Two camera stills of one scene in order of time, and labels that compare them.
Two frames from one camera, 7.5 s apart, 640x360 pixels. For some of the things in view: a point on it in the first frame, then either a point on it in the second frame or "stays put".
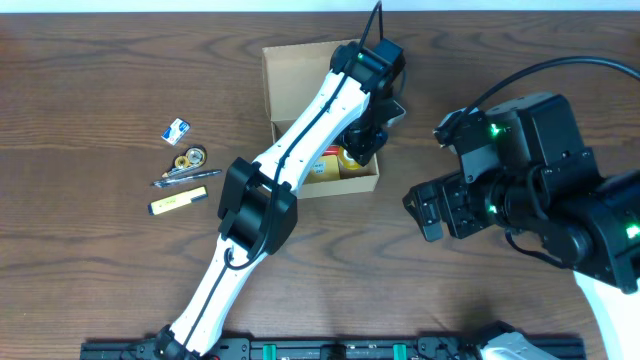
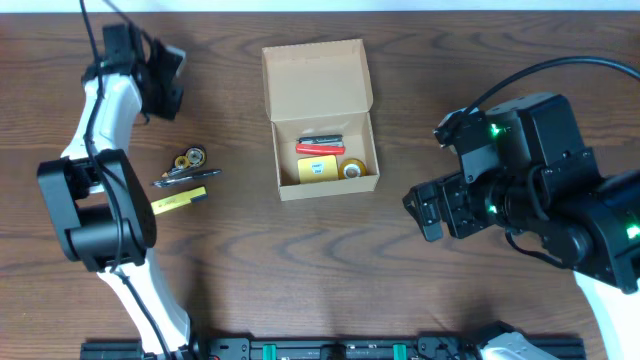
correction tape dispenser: (193, 156) stays put
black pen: (158, 184) stays put
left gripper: (364, 145) to (163, 80)
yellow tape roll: (350, 164) to (352, 168)
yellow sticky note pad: (324, 168) stays put
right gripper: (447, 211) stays put
